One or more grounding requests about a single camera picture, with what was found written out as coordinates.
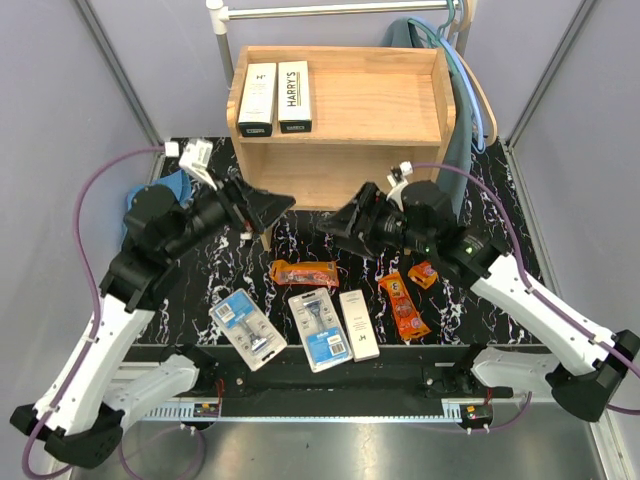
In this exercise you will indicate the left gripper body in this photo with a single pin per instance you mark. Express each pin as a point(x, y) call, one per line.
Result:
point(222, 211)

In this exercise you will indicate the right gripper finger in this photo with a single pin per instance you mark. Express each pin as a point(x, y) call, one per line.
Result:
point(343, 221)
point(358, 243)

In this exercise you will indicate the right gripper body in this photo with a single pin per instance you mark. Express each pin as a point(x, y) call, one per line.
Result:
point(385, 225)

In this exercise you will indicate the white Harry's razor box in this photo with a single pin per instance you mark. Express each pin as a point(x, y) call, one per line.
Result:
point(294, 109)

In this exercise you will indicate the white h razor box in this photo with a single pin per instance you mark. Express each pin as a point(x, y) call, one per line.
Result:
point(256, 114)
point(359, 326)

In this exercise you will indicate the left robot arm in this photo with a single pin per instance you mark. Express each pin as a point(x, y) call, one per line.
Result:
point(80, 419)

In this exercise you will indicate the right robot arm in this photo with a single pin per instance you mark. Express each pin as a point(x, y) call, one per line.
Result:
point(588, 362)

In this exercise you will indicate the white H razor box on shelf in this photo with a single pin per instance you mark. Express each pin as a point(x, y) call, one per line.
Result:
point(256, 114)

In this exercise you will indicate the wooden two-tier shelf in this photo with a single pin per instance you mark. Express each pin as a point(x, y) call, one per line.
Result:
point(372, 109)

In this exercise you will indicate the orange razor pack horizontal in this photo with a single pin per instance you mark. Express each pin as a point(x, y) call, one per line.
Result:
point(322, 274)

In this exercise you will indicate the blue bucket hat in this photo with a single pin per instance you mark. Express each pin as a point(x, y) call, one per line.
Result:
point(175, 185)

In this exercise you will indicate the orange razor pack upper right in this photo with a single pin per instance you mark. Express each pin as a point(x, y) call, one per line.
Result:
point(423, 275)

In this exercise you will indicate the orange razor pack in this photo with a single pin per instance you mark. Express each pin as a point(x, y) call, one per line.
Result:
point(407, 318)
point(423, 275)

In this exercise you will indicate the Gillette blister pack centre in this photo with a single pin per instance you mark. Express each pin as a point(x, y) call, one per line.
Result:
point(321, 333)

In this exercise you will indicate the gillette blister pack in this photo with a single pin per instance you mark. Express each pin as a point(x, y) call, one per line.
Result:
point(321, 333)
point(248, 329)

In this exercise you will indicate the teal hanging garment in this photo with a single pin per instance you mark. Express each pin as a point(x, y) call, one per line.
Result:
point(411, 32)

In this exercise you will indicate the orange razor pack lower right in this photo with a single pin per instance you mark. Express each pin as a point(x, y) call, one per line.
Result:
point(407, 318)

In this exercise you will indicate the Gillette blister pack left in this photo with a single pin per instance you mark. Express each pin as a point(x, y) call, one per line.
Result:
point(248, 329)

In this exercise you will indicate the light blue hanger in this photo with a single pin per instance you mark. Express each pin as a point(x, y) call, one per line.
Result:
point(478, 139)

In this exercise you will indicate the green hanger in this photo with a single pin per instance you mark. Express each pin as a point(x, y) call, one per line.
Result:
point(445, 30)

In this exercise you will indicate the metal clothes rack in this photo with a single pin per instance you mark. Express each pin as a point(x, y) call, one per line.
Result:
point(220, 15)

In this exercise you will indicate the wooden hanger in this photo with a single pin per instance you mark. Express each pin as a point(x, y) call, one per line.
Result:
point(457, 35)

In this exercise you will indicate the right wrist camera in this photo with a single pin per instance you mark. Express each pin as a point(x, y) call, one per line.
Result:
point(398, 180)

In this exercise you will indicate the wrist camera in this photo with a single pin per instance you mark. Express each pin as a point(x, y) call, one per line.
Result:
point(398, 180)
point(195, 160)

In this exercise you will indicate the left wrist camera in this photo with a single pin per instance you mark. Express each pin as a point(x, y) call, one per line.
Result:
point(195, 160)

